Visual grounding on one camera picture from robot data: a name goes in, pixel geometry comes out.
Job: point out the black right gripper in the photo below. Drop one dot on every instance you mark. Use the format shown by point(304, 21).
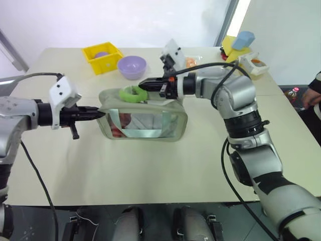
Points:
point(168, 88)

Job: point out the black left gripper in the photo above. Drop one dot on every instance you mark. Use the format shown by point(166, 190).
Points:
point(67, 116)

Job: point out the green tape roll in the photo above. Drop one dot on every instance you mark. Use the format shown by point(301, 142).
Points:
point(130, 96)

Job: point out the green pouch with clear window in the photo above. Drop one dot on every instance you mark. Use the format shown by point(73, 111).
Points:
point(175, 115)

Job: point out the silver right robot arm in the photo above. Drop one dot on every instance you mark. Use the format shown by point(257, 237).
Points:
point(238, 93)

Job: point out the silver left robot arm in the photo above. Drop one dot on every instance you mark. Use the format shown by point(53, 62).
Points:
point(15, 113)

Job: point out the large purple bowl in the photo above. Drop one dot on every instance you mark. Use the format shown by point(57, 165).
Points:
point(131, 69)

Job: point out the orange round object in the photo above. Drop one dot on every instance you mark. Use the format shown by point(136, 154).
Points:
point(190, 62)

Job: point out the yellow plastic bin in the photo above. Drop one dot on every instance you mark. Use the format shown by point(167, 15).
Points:
point(106, 65)

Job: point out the clear plastic wrapper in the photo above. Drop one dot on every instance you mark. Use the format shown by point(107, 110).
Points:
point(199, 58)

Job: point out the small purple bowl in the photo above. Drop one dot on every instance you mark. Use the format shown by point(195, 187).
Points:
point(101, 54)

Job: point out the small red object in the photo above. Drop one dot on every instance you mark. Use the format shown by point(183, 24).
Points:
point(223, 55)

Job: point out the dark vertical pillar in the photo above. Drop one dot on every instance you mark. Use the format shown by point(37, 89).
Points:
point(227, 22)

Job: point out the blue foam block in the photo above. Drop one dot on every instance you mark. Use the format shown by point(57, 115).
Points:
point(242, 40)

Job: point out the white container with orange content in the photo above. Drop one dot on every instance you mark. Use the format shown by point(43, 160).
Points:
point(253, 65)

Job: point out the bottle with red cap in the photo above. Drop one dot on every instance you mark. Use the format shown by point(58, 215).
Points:
point(292, 94)

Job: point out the person in dark clothes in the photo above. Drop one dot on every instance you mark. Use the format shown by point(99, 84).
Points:
point(313, 93)

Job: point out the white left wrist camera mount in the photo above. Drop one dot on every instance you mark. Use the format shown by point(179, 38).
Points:
point(61, 91)

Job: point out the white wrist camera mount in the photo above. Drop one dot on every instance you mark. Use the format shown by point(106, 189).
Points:
point(174, 51)
point(61, 91)

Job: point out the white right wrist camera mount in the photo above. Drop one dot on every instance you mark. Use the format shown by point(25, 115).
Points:
point(174, 51)

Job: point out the grey window frame bar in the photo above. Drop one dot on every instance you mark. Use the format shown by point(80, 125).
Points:
point(12, 54)

